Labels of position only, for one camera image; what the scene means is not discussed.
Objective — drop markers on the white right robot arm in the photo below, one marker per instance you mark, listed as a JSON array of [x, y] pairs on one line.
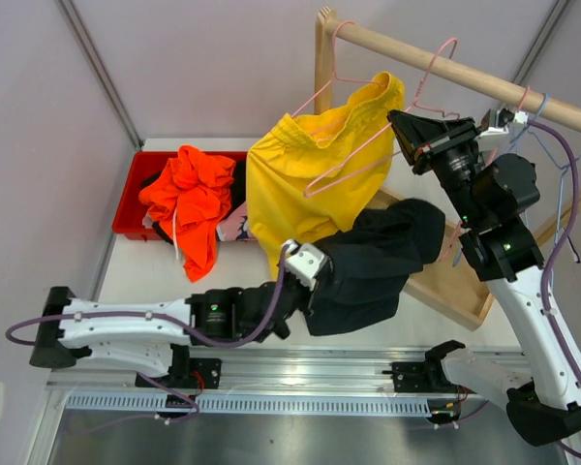
[[543, 407]]

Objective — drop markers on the red plastic bin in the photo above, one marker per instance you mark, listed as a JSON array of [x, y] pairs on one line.
[[146, 167]]

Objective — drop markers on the yellow shorts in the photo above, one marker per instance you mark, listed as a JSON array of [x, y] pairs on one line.
[[312, 174]]

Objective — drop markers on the pink shark print shorts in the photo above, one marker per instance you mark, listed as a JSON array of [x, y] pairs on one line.
[[234, 228]]

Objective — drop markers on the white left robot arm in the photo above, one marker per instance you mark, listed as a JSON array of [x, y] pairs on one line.
[[155, 338]]

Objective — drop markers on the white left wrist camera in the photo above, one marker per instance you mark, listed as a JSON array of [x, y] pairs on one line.
[[304, 261]]

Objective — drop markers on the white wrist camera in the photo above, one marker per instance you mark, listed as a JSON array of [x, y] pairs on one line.
[[304, 261], [499, 126]]

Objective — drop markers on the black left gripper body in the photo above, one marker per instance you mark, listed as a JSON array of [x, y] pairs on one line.
[[301, 296]]

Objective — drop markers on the perforated cable duct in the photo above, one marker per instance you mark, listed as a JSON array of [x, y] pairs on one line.
[[213, 403]]

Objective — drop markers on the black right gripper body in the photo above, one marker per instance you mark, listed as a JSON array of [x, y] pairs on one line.
[[449, 157]]

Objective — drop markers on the orange shorts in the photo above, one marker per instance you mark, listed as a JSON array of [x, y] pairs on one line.
[[188, 200]]

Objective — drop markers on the aluminium mounting rail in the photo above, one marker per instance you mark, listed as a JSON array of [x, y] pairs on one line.
[[313, 370]]

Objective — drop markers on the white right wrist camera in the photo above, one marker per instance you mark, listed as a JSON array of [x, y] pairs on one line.
[[499, 126]]

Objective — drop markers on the dark grey shorts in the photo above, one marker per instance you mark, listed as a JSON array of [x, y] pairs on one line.
[[369, 265]]

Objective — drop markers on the black shorts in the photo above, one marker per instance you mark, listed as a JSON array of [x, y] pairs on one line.
[[237, 196]]

